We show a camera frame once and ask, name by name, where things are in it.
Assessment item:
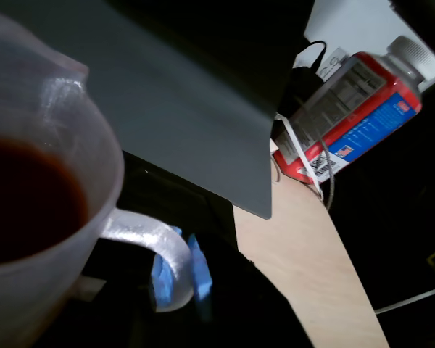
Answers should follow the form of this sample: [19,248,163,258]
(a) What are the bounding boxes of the red plastic bottle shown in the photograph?
[273,35,435,185]

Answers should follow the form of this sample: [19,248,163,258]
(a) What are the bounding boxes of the grey backdrop sheet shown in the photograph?
[0,0,315,221]

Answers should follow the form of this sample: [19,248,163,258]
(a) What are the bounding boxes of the translucent pink plastic kettle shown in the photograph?
[0,9,196,348]

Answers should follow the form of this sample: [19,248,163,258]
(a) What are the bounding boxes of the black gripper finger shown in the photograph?
[186,233,215,323]
[148,253,177,312]

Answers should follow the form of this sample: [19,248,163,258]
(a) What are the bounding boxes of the white zip tie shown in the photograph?
[273,112,326,199]

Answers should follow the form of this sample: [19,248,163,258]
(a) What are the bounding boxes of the black silicone work mat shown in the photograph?
[75,150,315,348]

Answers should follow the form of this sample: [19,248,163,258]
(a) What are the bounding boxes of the thin black cable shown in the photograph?
[293,40,329,73]

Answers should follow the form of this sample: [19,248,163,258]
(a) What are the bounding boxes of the grey braided cable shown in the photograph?
[320,139,337,212]

